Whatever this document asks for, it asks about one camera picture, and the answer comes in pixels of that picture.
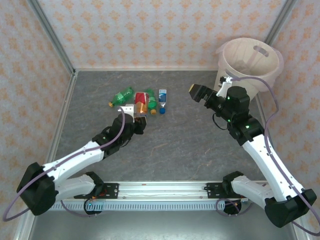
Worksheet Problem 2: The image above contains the green bottle yellow cap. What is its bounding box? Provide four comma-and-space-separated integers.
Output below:
108, 85, 134, 109
145, 88, 158, 116

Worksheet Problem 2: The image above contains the orange bottle red label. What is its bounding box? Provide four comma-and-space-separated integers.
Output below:
134, 91, 149, 118

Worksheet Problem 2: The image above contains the cream plastic bin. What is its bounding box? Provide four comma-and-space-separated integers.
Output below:
215, 37, 285, 100

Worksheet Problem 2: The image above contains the translucent pink bin liner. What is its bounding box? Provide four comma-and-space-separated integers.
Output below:
216, 37, 285, 93

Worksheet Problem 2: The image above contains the clear bottle light blue label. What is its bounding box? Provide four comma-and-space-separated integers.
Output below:
158, 89, 168, 115

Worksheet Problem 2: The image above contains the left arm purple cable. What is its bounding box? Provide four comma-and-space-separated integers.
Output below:
2, 106, 126, 222

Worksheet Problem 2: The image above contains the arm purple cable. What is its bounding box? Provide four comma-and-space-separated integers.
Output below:
2, 106, 126, 222
216, 76, 320, 237

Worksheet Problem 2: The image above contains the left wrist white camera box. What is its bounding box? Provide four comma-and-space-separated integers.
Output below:
116, 103, 136, 124

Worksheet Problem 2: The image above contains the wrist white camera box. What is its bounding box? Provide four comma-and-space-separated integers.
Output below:
215, 75, 238, 98
116, 103, 136, 124

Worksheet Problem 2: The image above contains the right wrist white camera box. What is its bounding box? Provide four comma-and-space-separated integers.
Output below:
215, 75, 238, 98

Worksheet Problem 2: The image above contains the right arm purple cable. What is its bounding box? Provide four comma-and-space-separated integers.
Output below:
216, 76, 320, 237

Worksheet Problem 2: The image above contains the aluminium table edge rail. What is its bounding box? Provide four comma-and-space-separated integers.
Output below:
74, 66, 221, 72
39, 71, 79, 181

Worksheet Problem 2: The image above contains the grey slotted cable duct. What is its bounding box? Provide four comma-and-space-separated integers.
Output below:
36, 201, 227, 211

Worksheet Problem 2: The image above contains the black round cable port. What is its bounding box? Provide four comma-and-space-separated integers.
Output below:
83, 199, 104, 216
223, 199, 243, 217

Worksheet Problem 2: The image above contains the aluminium frame post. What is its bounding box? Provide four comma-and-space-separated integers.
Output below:
264, 0, 299, 46
26, 0, 77, 76

